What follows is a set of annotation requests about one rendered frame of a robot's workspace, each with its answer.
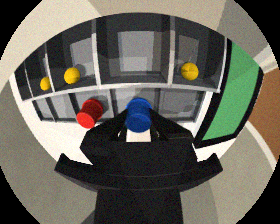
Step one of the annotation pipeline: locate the yellow marble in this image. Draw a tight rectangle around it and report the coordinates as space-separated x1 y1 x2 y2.
40 77 51 90
64 67 80 84
181 62 198 80

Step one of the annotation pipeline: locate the blue round plug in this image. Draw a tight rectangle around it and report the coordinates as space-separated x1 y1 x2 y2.
125 97 152 133

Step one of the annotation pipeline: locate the green tray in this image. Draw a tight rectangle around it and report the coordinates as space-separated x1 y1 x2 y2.
193 38 264 149

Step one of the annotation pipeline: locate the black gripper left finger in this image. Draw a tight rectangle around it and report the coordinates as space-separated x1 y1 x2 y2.
83 109 128 142

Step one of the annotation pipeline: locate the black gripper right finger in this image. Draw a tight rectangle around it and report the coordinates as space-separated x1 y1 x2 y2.
149 109 194 143

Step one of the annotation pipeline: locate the grey slanted cover panel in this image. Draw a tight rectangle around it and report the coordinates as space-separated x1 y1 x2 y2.
0 0 278 124

